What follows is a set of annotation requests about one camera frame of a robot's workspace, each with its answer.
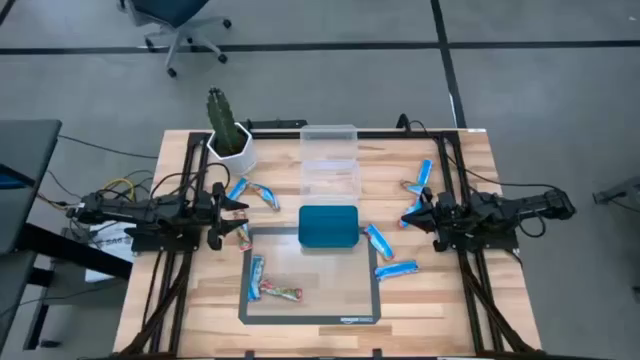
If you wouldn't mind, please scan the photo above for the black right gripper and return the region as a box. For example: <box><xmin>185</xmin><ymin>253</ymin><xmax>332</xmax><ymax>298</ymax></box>
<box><xmin>401</xmin><ymin>185</ymin><xmax>459</xmax><ymax>253</ymax></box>

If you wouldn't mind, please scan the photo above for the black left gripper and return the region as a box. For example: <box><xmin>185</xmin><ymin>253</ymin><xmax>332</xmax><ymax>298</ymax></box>
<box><xmin>194</xmin><ymin>181</ymin><xmax>250</xmax><ymax>251</ymax></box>

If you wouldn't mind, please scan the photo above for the multicolour wrapper granola bar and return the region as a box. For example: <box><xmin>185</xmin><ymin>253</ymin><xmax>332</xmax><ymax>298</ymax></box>
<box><xmin>258</xmin><ymin>278</ymin><xmax>304</xmax><ymax>304</ymax></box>
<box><xmin>233</xmin><ymin>209</ymin><xmax>254</xmax><ymax>253</ymax></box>

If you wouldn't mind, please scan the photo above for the white hexagonal plant pot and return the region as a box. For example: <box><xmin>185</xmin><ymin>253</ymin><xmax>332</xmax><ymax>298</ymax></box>
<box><xmin>206</xmin><ymin>121</ymin><xmax>259</xmax><ymax>177</ymax></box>

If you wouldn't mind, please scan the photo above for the green cactus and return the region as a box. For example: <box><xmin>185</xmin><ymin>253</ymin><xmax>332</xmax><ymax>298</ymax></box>
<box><xmin>206</xmin><ymin>86</ymin><xmax>242</xmax><ymax>155</ymax></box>

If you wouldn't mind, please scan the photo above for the clear plastic bin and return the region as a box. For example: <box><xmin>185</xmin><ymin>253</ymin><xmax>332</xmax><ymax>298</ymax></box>
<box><xmin>298</xmin><ymin>123</ymin><xmax>359</xmax><ymax>162</ymax></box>
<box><xmin>298</xmin><ymin>158</ymin><xmax>363</xmax><ymax>207</ymax></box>

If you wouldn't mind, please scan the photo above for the blue plastic bin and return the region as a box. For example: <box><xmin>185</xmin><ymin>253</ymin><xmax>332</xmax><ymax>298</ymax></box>
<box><xmin>298</xmin><ymin>204</ymin><xmax>361</xmax><ymax>250</ymax></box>

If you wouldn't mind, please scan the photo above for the white printed cardboard box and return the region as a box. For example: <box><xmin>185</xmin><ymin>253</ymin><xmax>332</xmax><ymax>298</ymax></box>
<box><xmin>84</xmin><ymin>219</ymin><xmax>136</xmax><ymax>284</ymax></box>

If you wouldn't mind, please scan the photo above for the grey-bordered translucent silicone mat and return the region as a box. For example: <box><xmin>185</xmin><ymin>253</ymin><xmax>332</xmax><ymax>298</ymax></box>
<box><xmin>238</xmin><ymin>226</ymin><xmax>383</xmax><ymax>327</ymax></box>

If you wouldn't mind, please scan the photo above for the grey stand base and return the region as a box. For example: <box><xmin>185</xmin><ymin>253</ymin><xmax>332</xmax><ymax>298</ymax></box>
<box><xmin>592</xmin><ymin>174</ymin><xmax>640</xmax><ymax>214</ymax></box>

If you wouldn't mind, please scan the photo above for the grey office chair blue seat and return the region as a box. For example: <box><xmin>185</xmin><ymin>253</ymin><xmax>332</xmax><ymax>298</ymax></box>
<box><xmin>117</xmin><ymin>0</ymin><xmax>234</xmax><ymax>79</ymax></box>

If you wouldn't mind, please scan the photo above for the dark grey desk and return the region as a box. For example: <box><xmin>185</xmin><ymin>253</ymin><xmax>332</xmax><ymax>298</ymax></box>
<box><xmin>0</xmin><ymin>118</ymin><xmax>134</xmax><ymax>351</ymax></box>

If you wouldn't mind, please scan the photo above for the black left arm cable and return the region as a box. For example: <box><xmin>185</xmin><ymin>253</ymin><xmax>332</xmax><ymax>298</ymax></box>
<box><xmin>149</xmin><ymin>162</ymin><xmax>232</xmax><ymax>201</ymax></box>

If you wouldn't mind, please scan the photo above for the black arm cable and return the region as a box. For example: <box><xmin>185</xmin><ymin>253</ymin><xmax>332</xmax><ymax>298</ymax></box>
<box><xmin>149</xmin><ymin>162</ymin><xmax>232</xmax><ymax>201</ymax></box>
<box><xmin>396</xmin><ymin>113</ymin><xmax>564</xmax><ymax>194</ymax></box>

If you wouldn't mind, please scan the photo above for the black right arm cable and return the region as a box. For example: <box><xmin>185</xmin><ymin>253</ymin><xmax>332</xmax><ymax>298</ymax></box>
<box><xmin>396</xmin><ymin>113</ymin><xmax>564</xmax><ymax>194</ymax></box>

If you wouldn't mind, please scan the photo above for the black aluminium table frame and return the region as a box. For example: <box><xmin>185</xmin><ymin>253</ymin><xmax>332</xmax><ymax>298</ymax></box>
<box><xmin>114</xmin><ymin>128</ymin><xmax>544</xmax><ymax>360</ymax></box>

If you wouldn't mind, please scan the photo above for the yellow cable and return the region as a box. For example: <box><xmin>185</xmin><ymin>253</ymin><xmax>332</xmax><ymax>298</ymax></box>
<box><xmin>102</xmin><ymin>177</ymin><xmax>136</xmax><ymax>201</ymax></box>

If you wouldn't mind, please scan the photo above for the black floor cable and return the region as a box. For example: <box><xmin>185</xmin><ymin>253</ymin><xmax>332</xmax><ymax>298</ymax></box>
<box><xmin>57</xmin><ymin>133</ymin><xmax>159</xmax><ymax>160</ymax></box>
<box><xmin>0</xmin><ymin>278</ymin><xmax>127</xmax><ymax>317</ymax></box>

